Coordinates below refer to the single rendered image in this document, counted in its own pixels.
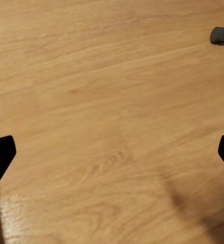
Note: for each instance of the swivel chair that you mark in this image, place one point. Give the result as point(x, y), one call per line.
point(217, 34)

